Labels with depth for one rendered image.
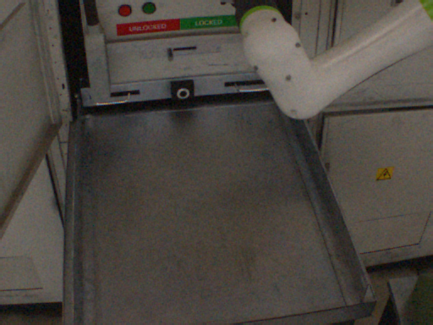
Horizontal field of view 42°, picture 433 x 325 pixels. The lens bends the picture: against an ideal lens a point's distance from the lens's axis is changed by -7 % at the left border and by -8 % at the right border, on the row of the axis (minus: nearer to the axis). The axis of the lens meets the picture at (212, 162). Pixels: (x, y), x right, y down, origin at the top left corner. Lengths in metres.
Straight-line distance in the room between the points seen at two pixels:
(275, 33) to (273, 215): 0.43
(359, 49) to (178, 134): 0.57
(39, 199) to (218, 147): 0.59
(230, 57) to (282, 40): 0.51
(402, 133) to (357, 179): 0.21
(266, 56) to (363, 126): 0.73
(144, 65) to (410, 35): 0.72
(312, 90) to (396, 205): 0.98
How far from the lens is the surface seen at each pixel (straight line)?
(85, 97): 1.60
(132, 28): 1.51
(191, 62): 1.57
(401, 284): 1.37
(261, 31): 1.09
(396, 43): 1.18
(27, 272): 2.06
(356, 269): 1.19
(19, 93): 1.42
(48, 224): 1.86
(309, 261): 1.24
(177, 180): 1.39
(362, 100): 1.70
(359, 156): 1.83
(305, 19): 1.52
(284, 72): 1.11
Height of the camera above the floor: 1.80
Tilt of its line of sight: 42 degrees down
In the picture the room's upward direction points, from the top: straight up
